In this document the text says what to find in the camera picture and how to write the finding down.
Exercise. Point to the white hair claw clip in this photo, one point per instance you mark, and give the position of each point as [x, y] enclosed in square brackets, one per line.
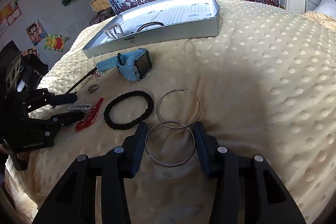
[113, 31]

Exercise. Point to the yellow bear wall sticker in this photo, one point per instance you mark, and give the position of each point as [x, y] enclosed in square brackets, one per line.
[54, 43]

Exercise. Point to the wooden box on stand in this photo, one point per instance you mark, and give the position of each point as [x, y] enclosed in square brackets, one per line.
[99, 5]

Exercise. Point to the grey cardboard tray box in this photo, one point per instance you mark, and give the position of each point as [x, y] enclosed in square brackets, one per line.
[159, 21]

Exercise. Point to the cream dotted bed blanket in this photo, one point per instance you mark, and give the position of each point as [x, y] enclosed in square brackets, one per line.
[267, 85]

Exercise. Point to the green wall ornament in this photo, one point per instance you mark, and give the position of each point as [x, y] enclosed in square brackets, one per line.
[66, 2]

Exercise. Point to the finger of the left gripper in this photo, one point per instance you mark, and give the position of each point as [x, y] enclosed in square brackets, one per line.
[65, 118]
[38, 98]

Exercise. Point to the cartoon character wall poster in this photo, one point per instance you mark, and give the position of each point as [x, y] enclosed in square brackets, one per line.
[36, 32]

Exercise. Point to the silver bangle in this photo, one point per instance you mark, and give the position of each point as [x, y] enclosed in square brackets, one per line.
[179, 108]
[170, 143]

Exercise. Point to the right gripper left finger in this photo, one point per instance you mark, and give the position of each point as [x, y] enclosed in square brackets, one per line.
[73, 198]

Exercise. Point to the black thin stick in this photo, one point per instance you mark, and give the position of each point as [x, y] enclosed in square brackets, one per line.
[81, 79]

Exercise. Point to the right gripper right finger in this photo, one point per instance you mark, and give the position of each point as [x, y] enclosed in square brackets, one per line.
[242, 182]

